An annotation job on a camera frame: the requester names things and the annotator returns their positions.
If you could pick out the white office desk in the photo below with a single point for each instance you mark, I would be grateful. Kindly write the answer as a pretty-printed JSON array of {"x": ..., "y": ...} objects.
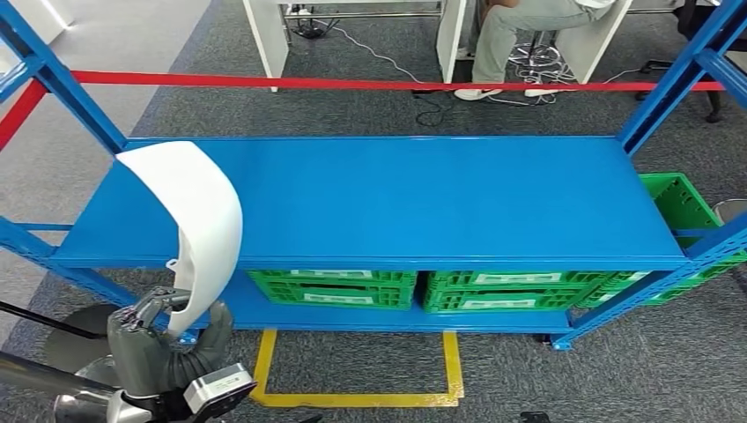
[{"x": 265, "y": 35}]

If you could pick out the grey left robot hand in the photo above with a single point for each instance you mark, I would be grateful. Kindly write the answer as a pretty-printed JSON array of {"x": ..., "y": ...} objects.
[{"x": 137, "y": 350}]

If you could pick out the chrome stanchion base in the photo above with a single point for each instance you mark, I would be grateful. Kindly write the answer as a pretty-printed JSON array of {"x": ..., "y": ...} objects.
[{"x": 732, "y": 211}]

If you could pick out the red barrier tape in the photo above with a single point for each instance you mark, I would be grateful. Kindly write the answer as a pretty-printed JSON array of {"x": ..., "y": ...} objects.
[{"x": 350, "y": 83}]

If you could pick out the black office chair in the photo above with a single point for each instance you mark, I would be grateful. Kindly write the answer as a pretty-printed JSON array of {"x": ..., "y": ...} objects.
[{"x": 697, "y": 23}]

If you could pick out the white curved car trim part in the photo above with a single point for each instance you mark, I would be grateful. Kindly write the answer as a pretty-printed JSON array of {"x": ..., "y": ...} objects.
[{"x": 210, "y": 222}]

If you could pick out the green plastic crate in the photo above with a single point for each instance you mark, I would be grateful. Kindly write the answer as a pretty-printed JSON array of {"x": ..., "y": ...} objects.
[
  {"x": 677, "y": 204},
  {"x": 332, "y": 289},
  {"x": 513, "y": 292}
]

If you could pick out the chrome stool base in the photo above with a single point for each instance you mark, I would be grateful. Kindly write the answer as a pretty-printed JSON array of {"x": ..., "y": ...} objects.
[{"x": 534, "y": 55}]

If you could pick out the seated person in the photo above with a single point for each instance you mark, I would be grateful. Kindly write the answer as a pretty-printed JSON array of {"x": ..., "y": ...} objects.
[{"x": 502, "y": 35}]

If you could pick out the blue metal shelf rack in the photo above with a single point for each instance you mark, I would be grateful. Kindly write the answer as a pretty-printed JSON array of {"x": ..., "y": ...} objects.
[{"x": 408, "y": 198}]

